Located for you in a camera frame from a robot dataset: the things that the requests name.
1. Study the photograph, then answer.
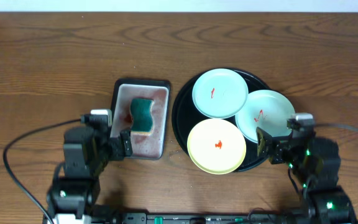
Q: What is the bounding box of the green yellow sponge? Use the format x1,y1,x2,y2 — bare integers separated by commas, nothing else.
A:
130,98,154,134

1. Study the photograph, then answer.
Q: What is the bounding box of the light green plate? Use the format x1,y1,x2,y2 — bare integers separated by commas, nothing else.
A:
235,90,295,142

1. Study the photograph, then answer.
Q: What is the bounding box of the yellow plate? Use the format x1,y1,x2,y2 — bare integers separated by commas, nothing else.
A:
186,119,247,175

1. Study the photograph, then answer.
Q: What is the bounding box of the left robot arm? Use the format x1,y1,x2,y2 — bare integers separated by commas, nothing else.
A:
44,126,132,223

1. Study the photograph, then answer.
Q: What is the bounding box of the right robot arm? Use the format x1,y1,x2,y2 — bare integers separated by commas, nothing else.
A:
256,127,357,223

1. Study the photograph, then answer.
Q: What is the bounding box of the black rectangular soapy tray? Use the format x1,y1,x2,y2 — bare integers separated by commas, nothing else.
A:
111,78,170,160

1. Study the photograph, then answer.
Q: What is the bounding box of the light blue plate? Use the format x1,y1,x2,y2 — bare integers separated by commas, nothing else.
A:
192,68,249,119

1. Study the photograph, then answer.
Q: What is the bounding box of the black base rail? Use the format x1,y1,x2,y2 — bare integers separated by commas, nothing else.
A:
90,205,310,224

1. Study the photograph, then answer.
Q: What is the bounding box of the left black cable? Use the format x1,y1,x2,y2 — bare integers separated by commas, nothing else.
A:
2,118,83,224

